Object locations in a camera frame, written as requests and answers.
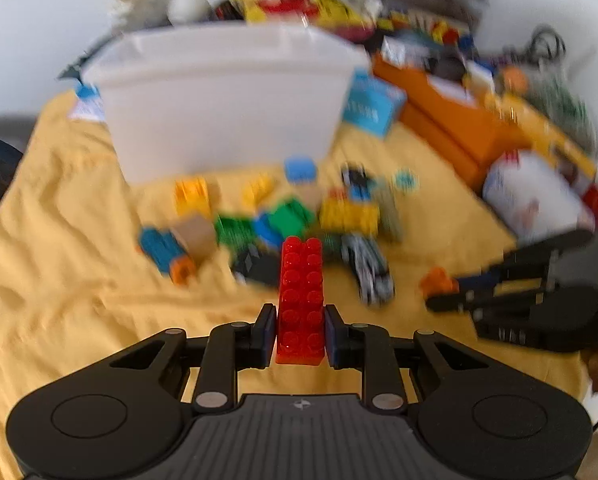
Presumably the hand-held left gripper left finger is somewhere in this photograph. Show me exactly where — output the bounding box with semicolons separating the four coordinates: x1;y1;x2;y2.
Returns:
96;303;278;413

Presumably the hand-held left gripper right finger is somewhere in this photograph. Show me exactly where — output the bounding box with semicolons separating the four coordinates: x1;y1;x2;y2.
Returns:
324;305;502;412

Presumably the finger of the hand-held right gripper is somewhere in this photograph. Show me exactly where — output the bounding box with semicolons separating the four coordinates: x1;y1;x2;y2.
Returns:
425;287;544;313
451;249;552;291

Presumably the orange toy brick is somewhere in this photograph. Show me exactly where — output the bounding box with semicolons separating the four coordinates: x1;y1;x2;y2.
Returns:
420;267;460;301

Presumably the long red toy brick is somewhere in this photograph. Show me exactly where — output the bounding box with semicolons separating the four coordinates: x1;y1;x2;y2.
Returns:
275;236;327;366

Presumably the green printed toy brick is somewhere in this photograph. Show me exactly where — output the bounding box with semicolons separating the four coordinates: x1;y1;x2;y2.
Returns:
269;199;316;238

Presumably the white plastic storage bin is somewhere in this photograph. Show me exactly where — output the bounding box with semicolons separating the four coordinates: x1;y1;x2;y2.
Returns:
82;22;372;183

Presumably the black toy piece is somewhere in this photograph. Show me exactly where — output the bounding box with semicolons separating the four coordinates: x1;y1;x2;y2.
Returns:
230;245;282;286

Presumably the white wipes packet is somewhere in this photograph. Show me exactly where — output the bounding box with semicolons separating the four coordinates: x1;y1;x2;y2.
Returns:
481;150;597;243

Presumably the black and white toy car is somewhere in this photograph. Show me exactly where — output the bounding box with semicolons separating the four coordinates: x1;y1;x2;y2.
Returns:
340;234;396;307

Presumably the blue toy brick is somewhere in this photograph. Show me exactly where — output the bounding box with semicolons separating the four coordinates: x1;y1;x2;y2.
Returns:
253;212;285;246
284;157;320;183

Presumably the tan toy brick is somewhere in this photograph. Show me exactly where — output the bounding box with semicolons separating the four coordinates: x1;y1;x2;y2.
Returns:
171;212;219;263

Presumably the yellow toy brick assembly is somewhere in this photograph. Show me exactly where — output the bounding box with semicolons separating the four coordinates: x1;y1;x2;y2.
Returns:
319;190;381;236

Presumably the blue and orange toy piece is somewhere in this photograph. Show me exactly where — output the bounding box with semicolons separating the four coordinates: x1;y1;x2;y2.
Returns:
138;227;197;286

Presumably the green frog sticker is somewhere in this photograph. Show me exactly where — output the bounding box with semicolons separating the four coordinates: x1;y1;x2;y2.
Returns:
394;170;421;193

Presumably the small yellow toy brick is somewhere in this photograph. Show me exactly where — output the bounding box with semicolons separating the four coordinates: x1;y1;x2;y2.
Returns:
243;175;276;208

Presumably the orange box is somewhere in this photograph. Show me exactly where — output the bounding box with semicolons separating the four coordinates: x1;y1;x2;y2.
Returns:
371;52;530;188

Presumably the large yellow toy brick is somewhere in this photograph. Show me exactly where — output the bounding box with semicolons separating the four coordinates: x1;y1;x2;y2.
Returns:
174;178;212;218

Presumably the toy figure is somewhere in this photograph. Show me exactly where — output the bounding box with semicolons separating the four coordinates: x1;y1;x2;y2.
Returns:
341;162;385;201

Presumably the orange ball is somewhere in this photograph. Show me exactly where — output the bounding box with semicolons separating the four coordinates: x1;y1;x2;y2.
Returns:
501;66;530;93

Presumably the yellow cloth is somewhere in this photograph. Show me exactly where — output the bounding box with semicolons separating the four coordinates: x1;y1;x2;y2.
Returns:
0;87;592;480

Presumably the blue cardboard box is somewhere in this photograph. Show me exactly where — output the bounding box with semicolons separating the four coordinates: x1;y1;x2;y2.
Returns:
343;71;409;140

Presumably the pile of small colourful bricks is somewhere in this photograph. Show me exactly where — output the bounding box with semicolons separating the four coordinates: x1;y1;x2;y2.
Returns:
376;7;480;61

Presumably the blue and white packet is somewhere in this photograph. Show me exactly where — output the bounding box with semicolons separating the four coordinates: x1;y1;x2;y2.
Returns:
68;82;107;122

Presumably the yellow red snack bag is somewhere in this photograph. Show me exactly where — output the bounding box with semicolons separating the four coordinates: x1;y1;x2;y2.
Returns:
229;0;375;43

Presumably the white ball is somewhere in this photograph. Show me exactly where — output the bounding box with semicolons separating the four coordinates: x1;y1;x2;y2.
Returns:
168;0;212;25

